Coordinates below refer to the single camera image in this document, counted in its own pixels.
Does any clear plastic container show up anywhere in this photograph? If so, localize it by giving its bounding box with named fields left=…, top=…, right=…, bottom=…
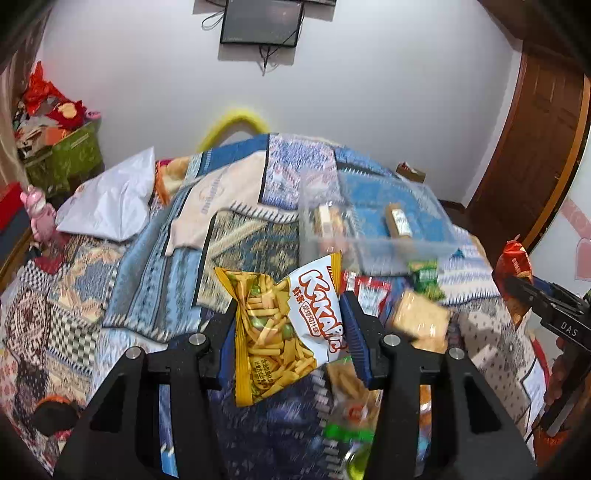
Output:
left=298, top=168, right=458, bottom=277

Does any red box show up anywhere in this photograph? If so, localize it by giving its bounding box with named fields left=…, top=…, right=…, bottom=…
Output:
left=0, top=181, right=29, bottom=232

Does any brown white snack bar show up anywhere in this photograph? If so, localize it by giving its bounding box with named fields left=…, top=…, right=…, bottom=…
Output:
left=315, top=205, right=348, bottom=237

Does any square cracker packet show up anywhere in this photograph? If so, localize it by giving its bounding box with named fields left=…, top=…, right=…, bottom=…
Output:
left=385, top=290, right=452, bottom=354

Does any beige cloth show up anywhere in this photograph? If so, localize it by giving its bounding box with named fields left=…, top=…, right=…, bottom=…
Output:
left=164, top=151, right=269, bottom=257

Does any black television cable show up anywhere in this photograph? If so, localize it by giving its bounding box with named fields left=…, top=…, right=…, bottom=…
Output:
left=257, top=44, right=281, bottom=75

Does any green jelly cup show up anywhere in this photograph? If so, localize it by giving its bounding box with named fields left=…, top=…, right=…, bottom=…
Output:
left=344, top=443, right=376, bottom=480

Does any wooden door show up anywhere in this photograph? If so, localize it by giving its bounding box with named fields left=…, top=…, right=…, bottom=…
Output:
left=463, top=39, right=591, bottom=261

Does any orange red snack packet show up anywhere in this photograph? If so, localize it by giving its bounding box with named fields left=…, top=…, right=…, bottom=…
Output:
left=492, top=237, right=535, bottom=328

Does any red packet with grey label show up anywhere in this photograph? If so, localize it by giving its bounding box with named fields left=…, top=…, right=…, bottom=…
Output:
left=344, top=271, right=392, bottom=318

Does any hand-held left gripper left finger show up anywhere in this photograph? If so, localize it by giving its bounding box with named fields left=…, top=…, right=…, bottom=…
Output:
left=53, top=300, right=239, bottom=480

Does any white plastic bag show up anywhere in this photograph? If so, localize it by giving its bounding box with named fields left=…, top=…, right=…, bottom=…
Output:
left=55, top=147, right=157, bottom=242

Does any pink plush toy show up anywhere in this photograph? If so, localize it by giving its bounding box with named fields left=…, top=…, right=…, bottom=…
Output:
left=20, top=186, right=59, bottom=244

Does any yellow foam tube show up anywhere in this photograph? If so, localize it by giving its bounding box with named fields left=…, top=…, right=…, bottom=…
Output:
left=198, top=107, right=271, bottom=152

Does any pile of red clutter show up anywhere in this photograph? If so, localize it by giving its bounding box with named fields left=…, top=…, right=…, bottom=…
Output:
left=13, top=62, right=101, bottom=160

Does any orange white snack stick bag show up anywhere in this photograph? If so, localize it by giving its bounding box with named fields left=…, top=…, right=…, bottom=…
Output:
left=213, top=251, right=345, bottom=408

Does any person's right hand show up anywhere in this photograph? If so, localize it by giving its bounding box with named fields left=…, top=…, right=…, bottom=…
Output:
left=544, top=339, right=565, bottom=404

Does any pink heart wall sticker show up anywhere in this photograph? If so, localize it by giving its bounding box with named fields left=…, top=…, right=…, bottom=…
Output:
left=560, top=198, right=591, bottom=281

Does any green patterned box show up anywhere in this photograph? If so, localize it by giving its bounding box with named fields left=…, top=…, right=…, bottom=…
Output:
left=23, top=121, right=103, bottom=195

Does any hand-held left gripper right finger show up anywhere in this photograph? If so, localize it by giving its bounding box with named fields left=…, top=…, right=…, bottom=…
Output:
left=341, top=292, right=539, bottom=480

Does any green pea packet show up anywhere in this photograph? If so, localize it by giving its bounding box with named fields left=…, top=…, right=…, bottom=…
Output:
left=407, top=260, right=447, bottom=302

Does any brown green snack bar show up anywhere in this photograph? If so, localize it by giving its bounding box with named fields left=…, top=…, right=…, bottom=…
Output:
left=385, top=203, right=414, bottom=240

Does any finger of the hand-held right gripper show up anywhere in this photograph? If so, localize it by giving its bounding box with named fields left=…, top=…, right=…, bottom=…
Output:
left=505, top=276, right=550, bottom=319

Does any black orange object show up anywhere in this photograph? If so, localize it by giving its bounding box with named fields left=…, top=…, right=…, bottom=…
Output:
left=31, top=396, right=80, bottom=438

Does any clear fries snack packet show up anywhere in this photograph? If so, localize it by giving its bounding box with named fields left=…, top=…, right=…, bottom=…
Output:
left=323, top=355, right=385, bottom=418

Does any wall television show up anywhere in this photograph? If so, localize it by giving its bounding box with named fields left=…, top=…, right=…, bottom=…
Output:
left=220, top=0, right=305, bottom=49

